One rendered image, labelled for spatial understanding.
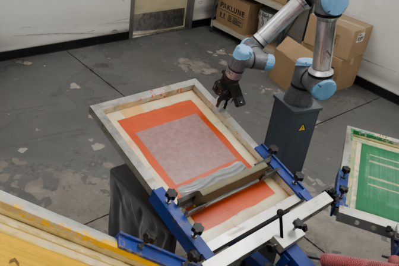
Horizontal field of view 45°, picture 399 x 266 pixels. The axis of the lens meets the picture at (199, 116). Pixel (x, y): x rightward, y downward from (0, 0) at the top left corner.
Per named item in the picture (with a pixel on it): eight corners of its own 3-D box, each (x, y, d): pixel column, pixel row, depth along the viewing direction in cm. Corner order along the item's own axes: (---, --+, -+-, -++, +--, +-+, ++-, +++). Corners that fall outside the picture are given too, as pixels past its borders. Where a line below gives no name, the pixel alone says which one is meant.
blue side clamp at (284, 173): (249, 156, 214) (255, 145, 209) (257, 152, 217) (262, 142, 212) (295, 206, 200) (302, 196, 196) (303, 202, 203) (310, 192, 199)
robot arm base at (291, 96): (301, 92, 253) (305, 75, 248) (319, 106, 241) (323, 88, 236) (277, 95, 246) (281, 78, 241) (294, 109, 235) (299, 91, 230)
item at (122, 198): (107, 239, 236) (110, 171, 214) (113, 237, 238) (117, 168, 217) (163, 304, 208) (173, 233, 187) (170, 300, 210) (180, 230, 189)
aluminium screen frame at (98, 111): (88, 112, 201) (89, 105, 199) (193, 84, 237) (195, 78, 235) (199, 262, 166) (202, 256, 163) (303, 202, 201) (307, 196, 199)
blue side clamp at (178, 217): (148, 200, 179) (152, 189, 175) (158, 195, 183) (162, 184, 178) (195, 265, 166) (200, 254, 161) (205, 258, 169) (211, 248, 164)
